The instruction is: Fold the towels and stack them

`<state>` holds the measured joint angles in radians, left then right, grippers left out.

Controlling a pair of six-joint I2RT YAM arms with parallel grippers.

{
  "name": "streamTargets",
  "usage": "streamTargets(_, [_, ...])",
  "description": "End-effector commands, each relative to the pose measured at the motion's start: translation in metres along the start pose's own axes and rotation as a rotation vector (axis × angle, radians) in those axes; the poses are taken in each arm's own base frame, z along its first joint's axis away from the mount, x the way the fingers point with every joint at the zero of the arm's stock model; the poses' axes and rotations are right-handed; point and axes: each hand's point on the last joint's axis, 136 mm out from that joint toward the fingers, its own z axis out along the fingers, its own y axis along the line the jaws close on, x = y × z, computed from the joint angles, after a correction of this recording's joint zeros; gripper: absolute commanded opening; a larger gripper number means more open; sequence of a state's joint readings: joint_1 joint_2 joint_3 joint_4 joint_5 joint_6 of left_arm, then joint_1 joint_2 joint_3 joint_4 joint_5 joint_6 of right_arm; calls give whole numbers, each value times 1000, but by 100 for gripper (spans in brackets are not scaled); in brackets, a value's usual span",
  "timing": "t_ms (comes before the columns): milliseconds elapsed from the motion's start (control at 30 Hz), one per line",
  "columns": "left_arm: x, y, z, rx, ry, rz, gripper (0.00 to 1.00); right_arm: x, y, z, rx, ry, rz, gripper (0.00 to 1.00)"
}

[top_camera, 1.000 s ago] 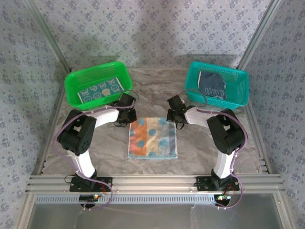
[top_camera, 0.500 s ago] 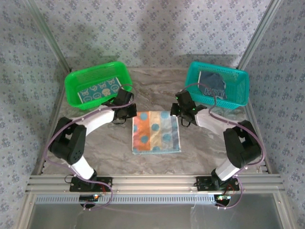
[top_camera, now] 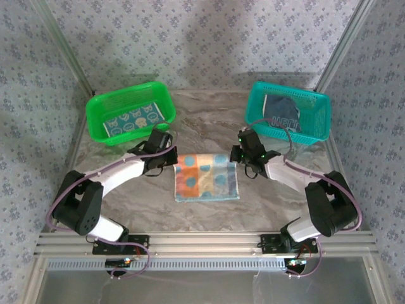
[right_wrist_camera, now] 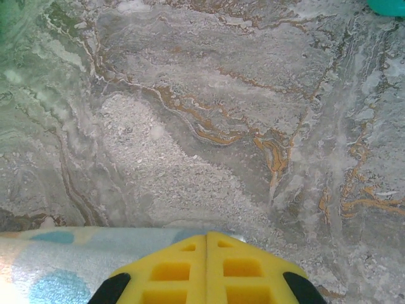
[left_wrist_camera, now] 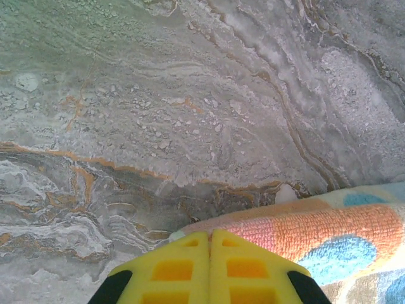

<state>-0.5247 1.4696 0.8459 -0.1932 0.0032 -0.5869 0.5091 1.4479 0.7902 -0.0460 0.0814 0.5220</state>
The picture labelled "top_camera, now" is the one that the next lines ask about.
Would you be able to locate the aluminium frame post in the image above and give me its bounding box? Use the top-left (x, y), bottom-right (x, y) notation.
top-left (313, 0), bottom-right (376, 96)
top-left (31, 0), bottom-right (96, 96)

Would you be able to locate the teal rabbit print towel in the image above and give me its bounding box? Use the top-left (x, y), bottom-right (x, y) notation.
top-left (103, 101), bottom-right (164, 139)

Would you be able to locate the steel lower panel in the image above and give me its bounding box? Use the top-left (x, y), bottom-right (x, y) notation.
top-left (23, 256), bottom-right (389, 304)

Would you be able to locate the green plastic basket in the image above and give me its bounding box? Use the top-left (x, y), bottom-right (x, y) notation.
top-left (85, 81), bottom-right (177, 146)

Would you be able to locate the teal plastic basket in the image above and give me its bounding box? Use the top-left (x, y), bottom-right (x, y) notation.
top-left (245, 80), bottom-right (332, 146)

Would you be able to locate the aluminium table side rail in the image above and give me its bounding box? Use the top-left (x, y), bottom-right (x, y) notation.
top-left (40, 91), bottom-right (96, 237)
top-left (311, 88), bottom-right (363, 232)

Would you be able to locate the grey slotted cable duct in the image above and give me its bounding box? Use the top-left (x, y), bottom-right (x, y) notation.
top-left (47, 256), bottom-right (287, 270)

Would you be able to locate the polka dot multicolour towel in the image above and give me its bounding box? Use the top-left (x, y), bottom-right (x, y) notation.
top-left (173, 153), bottom-right (240, 203)

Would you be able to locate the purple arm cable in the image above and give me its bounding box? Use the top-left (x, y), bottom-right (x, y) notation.
top-left (245, 117), bottom-right (363, 280)
top-left (46, 122), bottom-right (178, 281)

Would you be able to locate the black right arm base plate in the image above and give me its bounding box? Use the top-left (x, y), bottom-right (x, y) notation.
top-left (261, 234), bottom-right (318, 254)

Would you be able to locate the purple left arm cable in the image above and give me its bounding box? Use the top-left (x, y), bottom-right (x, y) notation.
top-left (46, 122), bottom-right (178, 281)

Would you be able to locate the dark blue towel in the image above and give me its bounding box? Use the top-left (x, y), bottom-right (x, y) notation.
top-left (263, 96), bottom-right (302, 134)

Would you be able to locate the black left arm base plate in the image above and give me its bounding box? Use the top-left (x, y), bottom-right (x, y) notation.
top-left (92, 234), bottom-right (150, 256)

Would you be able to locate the aluminium mounting rail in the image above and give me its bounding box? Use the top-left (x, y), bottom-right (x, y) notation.
top-left (34, 231), bottom-right (379, 258)

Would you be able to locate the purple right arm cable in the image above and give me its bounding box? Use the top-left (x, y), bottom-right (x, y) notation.
top-left (245, 117), bottom-right (363, 280)

